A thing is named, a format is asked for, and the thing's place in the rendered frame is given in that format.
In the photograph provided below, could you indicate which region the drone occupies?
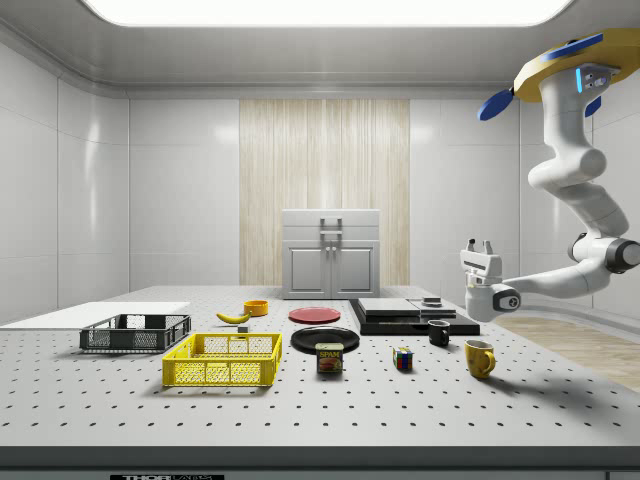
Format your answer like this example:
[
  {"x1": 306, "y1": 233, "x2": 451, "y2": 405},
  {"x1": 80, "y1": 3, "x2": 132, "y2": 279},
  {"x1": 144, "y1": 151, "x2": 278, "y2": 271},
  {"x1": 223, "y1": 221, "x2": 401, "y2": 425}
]
[{"x1": 477, "y1": 28, "x2": 640, "y2": 122}]

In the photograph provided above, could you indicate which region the flat-sided can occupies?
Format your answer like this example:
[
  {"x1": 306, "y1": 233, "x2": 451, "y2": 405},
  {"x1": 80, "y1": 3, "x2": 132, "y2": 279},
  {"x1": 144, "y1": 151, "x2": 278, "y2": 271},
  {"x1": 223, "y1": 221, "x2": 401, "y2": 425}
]
[{"x1": 314, "y1": 342, "x2": 346, "y2": 375}]

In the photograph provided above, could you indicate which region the dark grey basket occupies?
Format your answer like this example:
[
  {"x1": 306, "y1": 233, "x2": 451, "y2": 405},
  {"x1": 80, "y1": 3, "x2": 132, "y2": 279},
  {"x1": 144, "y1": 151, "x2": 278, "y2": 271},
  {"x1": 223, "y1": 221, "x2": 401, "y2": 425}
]
[{"x1": 79, "y1": 313, "x2": 193, "y2": 355}]

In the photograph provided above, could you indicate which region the white cabinet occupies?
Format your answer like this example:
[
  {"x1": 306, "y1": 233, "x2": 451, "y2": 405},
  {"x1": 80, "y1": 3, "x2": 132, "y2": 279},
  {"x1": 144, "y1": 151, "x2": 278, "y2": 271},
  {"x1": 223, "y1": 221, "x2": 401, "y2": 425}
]
[{"x1": 281, "y1": 208, "x2": 382, "y2": 301}]

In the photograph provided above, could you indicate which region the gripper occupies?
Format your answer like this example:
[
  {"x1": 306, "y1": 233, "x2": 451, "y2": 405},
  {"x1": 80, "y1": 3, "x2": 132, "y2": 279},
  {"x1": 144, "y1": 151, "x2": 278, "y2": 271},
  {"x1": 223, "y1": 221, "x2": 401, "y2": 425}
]
[{"x1": 459, "y1": 238, "x2": 503, "y2": 287}]

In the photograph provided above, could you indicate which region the red plate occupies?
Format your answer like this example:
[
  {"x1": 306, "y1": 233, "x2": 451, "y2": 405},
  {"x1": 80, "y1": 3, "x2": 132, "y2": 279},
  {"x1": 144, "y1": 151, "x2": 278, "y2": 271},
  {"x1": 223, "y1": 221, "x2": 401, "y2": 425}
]
[{"x1": 288, "y1": 306, "x2": 342, "y2": 325}]

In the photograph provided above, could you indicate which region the black mug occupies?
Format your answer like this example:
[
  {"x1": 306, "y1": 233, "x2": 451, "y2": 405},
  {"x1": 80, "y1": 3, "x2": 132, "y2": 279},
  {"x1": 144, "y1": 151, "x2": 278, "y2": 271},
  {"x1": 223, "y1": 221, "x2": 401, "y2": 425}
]
[{"x1": 427, "y1": 319, "x2": 452, "y2": 348}]

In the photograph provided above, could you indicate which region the white board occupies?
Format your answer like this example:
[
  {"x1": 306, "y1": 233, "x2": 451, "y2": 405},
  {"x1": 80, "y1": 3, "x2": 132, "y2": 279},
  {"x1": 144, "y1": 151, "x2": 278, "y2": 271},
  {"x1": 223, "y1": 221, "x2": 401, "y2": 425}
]
[{"x1": 0, "y1": 301, "x2": 192, "y2": 330}]

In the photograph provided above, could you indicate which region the black plate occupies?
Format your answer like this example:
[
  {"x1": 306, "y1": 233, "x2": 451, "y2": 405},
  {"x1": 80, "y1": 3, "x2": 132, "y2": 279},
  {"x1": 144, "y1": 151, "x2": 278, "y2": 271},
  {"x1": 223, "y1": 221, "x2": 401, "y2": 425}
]
[{"x1": 290, "y1": 326, "x2": 362, "y2": 355}]

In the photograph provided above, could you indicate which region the yellow basket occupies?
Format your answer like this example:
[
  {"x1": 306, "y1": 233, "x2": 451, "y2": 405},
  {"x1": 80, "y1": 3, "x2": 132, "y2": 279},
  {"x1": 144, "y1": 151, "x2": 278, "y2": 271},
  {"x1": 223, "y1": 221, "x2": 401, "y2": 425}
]
[{"x1": 161, "y1": 332, "x2": 283, "y2": 388}]

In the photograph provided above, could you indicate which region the yellow mug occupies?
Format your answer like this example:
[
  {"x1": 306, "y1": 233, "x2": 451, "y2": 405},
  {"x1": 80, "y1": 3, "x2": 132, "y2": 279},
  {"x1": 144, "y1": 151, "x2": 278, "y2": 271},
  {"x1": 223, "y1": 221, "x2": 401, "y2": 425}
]
[{"x1": 464, "y1": 339, "x2": 498, "y2": 379}]

